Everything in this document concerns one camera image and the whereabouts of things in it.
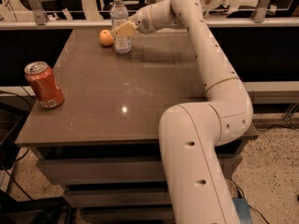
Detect black floor cable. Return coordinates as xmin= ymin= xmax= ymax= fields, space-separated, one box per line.
xmin=228 ymin=176 xmax=271 ymax=224

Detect orange fruit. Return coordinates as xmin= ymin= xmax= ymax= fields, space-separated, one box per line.
xmin=99 ymin=30 xmax=114 ymax=47

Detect clear blue-label plastic bottle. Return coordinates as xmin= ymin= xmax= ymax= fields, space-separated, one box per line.
xmin=110 ymin=0 xmax=131 ymax=53

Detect grey drawer cabinet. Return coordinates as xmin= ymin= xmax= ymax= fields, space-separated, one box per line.
xmin=15 ymin=27 xmax=259 ymax=224

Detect blue perforated box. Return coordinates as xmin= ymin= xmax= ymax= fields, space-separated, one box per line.
xmin=233 ymin=198 xmax=253 ymax=224

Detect metal glass railing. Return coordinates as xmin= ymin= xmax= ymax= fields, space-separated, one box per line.
xmin=0 ymin=0 xmax=299 ymax=32

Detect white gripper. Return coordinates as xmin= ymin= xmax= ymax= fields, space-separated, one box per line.
xmin=110 ymin=6 xmax=152 ymax=37

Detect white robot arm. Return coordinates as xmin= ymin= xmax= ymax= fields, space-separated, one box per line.
xmin=111 ymin=0 xmax=253 ymax=224

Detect red soda can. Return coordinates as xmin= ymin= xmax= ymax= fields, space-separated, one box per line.
xmin=24 ymin=62 xmax=64 ymax=108

